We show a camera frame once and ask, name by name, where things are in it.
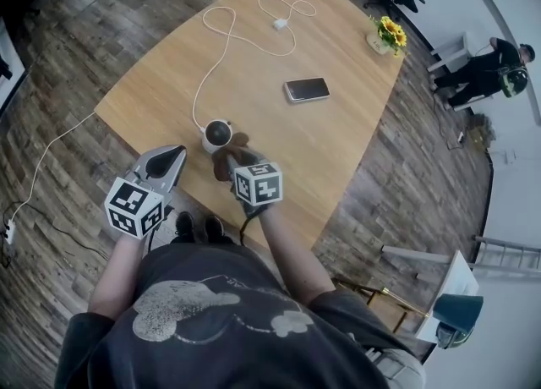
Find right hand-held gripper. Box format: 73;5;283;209
226;154;283;219

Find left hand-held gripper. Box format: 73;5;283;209
104;145;188;240

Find brown cloth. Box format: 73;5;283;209
210;130;264;184

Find white small round device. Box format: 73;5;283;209
201;118;235;154

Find person's left forearm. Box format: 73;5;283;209
87;233;150;321

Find person's right forearm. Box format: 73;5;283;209
256;204;340;307

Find person's left black shoe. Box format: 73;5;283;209
173;211;197;245

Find person's black shoe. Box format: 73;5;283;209
202;214;226;245
173;211;197;245

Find person's right black shoe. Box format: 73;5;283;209
202;214;226;245

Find black smartphone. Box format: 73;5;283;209
282;76;331;104

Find white power strip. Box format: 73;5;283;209
3;217;18;246

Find person's dark printed shirt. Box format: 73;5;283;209
53;242;424;389

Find potted sunflowers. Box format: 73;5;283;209
364;14;410;59

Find white side table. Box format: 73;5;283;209
381;244;481;344

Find person's light trousers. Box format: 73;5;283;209
367;347;429;389

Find white bench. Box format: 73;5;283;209
425;30;495;112

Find dark teal bucket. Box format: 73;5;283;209
432;293;484;351

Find grey ladder rack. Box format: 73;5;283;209
472;233;541;282

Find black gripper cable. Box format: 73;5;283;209
238;214;255;247

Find black floor cable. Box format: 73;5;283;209
0;200;112;271

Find white floor cable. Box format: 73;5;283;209
7;111;97;227

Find white device cable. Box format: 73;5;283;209
192;0;318;134

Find gold metal frame stand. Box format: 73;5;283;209
332;276;429;334

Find pile of items by wall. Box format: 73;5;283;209
457;111;499;152

